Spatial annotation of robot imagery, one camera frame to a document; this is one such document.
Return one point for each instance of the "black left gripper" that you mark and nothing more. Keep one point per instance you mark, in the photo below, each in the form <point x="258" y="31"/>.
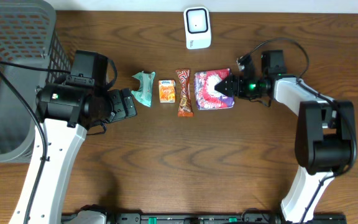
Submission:
<point x="117" y="104"/>

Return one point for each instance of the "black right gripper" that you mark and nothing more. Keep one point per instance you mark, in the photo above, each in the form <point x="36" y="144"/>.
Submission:
<point x="234" y="86"/>

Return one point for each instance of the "teal wet wipes pack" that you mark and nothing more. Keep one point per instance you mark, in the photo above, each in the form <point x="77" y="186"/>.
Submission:
<point x="144" y="94"/>

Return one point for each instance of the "red purple noodle packet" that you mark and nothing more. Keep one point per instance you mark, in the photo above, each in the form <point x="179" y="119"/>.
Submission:
<point x="207" y="98"/>

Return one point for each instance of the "orange tissue box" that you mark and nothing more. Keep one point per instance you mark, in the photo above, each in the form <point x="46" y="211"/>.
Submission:
<point x="166" y="90"/>

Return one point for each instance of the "orange brown snack bar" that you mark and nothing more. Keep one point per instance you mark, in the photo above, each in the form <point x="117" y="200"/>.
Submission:
<point x="184" y="109"/>

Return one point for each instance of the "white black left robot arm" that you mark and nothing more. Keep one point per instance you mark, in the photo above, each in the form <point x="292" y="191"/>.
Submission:
<point x="64" y="115"/>

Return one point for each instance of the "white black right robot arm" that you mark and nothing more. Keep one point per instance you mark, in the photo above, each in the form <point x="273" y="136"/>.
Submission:
<point x="325" y="141"/>

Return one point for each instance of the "white barcode scanner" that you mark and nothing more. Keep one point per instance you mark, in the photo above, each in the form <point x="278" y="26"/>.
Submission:
<point x="197" y="28"/>

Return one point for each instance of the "grey plastic basket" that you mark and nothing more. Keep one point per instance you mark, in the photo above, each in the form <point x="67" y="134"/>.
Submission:
<point x="31" y="56"/>

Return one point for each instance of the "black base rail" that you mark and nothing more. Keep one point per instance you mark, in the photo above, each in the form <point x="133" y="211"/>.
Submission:
<point x="253" y="218"/>

